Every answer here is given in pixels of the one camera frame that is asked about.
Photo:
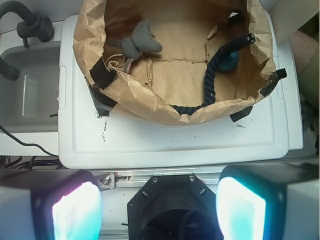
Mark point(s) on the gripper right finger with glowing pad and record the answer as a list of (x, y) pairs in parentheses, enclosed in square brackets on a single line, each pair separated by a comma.
[(271, 201)]

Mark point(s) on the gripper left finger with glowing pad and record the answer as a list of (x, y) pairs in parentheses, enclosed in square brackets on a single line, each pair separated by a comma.
[(47, 204)]

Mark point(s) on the white plastic bin lid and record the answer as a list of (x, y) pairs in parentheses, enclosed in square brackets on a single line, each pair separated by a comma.
[(89, 141)]

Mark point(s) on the grey sink basin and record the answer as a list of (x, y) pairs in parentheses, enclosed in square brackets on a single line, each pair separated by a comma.
[(29, 104)]

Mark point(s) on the teal blue ball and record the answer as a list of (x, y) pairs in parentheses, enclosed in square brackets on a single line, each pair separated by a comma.
[(229, 63)]

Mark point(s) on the dark grey faucet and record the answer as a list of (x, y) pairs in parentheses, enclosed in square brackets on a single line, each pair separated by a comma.
[(32, 25)]

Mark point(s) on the brown paper bag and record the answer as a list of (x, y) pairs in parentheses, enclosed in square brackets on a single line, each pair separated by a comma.
[(181, 85)]

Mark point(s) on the grey plush elephant toy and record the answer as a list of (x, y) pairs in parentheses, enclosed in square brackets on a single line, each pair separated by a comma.
[(141, 41)]

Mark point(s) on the aluminium rail with bracket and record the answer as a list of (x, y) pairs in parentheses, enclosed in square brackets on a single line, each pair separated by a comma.
[(112, 180)]

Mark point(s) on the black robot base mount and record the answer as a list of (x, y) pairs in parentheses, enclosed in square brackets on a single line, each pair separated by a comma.
[(173, 207)]

